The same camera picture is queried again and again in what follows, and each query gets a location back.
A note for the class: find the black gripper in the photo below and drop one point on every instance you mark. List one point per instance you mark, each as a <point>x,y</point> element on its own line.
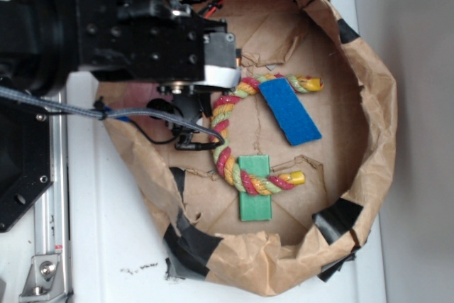
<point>161,41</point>

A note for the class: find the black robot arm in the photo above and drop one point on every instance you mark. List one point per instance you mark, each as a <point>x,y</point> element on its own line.
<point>39,43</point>

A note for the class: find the blue sponge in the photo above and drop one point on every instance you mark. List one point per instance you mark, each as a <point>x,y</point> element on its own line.
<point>290,114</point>

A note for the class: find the green block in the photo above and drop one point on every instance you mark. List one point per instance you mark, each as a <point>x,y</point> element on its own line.
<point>254,206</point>

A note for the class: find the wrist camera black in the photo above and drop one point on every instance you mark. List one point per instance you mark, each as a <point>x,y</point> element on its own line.
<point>189,108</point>

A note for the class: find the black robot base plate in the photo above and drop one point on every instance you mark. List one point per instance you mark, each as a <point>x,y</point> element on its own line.
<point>25,160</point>

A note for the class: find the aluminium rail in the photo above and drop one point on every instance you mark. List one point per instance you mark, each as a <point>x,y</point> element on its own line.
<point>50,276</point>

